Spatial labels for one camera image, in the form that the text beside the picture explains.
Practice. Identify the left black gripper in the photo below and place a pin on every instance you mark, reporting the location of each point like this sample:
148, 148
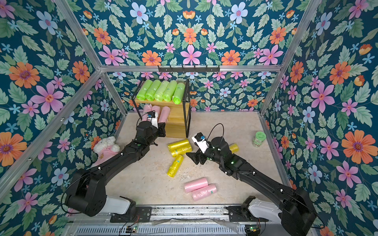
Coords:
160, 130

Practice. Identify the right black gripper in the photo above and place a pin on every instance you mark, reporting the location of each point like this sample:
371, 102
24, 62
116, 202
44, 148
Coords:
201, 155

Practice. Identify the wooden three-tier shelf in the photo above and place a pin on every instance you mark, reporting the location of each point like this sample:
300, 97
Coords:
179, 118

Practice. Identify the pink roll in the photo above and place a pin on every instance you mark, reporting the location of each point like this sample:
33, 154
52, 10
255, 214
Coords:
163, 117
204, 192
157, 110
147, 108
195, 185

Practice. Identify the green roll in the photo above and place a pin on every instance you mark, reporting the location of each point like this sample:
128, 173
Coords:
169, 91
158, 96
150, 93

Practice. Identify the green roll diagonal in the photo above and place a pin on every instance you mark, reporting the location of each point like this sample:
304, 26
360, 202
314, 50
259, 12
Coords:
141, 95
179, 93

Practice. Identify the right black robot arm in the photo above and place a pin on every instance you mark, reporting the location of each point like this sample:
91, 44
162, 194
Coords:
292, 208

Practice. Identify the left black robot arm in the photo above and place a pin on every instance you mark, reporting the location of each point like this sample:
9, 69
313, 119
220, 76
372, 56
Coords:
87, 192

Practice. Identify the yellow roll right diagonal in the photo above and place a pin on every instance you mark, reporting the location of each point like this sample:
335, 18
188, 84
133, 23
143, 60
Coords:
234, 148

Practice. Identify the yellow roll diagonal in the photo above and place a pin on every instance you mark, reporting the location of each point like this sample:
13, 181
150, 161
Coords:
234, 148
173, 169

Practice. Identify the yellow roll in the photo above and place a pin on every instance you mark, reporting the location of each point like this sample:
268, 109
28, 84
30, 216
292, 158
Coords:
178, 144
181, 150

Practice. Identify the yellow roll top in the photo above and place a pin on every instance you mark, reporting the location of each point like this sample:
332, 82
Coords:
178, 144

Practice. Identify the yellow roll diagonal middle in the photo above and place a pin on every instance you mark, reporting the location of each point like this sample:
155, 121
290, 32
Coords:
173, 169

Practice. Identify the pink roll bottom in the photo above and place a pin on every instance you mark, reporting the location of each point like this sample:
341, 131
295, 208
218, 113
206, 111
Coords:
204, 192

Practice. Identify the green lidded jar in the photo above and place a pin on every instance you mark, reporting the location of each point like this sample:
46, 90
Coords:
259, 138

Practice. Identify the white plush toy pink shirt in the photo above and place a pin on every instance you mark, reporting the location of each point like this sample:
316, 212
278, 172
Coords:
105, 150

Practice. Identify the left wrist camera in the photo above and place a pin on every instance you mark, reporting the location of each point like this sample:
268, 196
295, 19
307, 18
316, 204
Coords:
152, 117

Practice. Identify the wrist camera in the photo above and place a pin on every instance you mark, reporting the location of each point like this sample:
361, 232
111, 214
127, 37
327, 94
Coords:
200, 140
152, 117

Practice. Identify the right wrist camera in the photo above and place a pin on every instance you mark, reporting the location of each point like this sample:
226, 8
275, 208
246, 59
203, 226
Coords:
200, 140

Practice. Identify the aluminium front rail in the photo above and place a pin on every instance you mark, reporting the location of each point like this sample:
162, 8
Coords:
197, 213

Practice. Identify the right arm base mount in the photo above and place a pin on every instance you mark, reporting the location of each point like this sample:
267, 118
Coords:
241, 213

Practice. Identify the black wall hook rail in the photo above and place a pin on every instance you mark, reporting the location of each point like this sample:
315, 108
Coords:
184, 69

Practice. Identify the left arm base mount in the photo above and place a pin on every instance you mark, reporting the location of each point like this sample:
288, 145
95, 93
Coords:
142, 214

